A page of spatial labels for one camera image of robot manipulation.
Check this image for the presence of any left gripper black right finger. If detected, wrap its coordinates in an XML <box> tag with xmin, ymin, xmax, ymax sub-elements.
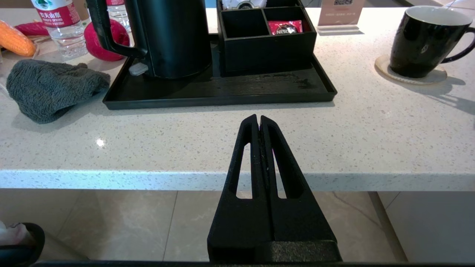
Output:
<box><xmin>260</xmin><ymin>115</ymin><xmax>337</xmax><ymax>243</ymax></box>

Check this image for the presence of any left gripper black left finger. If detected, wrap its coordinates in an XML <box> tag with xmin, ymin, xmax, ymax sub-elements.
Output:
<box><xmin>207</xmin><ymin>114</ymin><xmax>273</xmax><ymax>261</ymax></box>

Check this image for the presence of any black electric kettle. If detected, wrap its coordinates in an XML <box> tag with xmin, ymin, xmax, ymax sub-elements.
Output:
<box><xmin>86</xmin><ymin>0</ymin><xmax>212</xmax><ymax>79</ymax></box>

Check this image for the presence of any red Nescafe sachet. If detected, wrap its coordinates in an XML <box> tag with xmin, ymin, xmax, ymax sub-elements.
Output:
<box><xmin>268</xmin><ymin>20</ymin><xmax>303</xmax><ymax>36</ymax></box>

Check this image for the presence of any black rectangular serving tray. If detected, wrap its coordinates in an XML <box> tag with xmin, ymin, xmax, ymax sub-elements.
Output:
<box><xmin>103</xmin><ymin>33</ymin><xmax>337</xmax><ymax>110</ymax></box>

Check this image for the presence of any black compartment organizer box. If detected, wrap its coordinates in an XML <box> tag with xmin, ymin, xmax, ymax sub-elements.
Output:
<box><xmin>216</xmin><ymin>0</ymin><xmax>317</xmax><ymax>75</ymax></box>

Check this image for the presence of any round white coaster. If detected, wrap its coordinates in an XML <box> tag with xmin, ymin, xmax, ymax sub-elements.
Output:
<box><xmin>375</xmin><ymin>55</ymin><xmax>448</xmax><ymax>86</ymax></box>

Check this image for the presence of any QR code sign stand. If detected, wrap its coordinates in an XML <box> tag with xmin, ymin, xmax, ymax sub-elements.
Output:
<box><xmin>317</xmin><ymin>0</ymin><xmax>366</xmax><ymax>36</ymax></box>

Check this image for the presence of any black mug white inside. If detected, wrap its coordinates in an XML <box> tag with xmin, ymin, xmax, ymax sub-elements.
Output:
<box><xmin>390</xmin><ymin>5</ymin><xmax>475</xmax><ymax>78</ymax></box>

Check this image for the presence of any red rounded object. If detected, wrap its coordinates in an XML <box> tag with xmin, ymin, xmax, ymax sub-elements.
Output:
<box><xmin>84</xmin><ymin>19</ymin><xmax>130</xmax><ymax>62</ymax></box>

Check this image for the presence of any white wrapped packet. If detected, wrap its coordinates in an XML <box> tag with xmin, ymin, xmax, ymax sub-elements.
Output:
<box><xmin>222</xmin><ymin>0</ymin><xmax>268</xmax><ymax>10</ymax></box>

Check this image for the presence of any dark grey fuzzy cloth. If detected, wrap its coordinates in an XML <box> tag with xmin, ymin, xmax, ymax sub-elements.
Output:
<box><xmin>6</xmin><ymin>59</ymin><xmax>111</xmax><ymax>124</ymax></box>

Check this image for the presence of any clear plastic bottle red cap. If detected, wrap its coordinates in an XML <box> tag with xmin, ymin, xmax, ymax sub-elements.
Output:
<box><xmin>107</xmin><ymin>0</ymin><xmax>130</xmax><ymax>32</ymax></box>
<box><xmin>30</xmin><ymin>0</ymin><xmax>88</xmax><ymax>60</ymax></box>

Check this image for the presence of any dark red chili pepper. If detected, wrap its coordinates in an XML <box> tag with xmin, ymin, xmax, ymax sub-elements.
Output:
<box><xmin>15</xmin><ymin>22</ymin><xmax>49</xmax><ymax>36</ymax></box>

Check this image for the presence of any orange rounded object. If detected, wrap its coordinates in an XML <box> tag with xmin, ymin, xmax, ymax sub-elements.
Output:
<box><xmin>0</xmin><ymin>20</ymin><xmax>37</xmax><ymax>57</ymax></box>

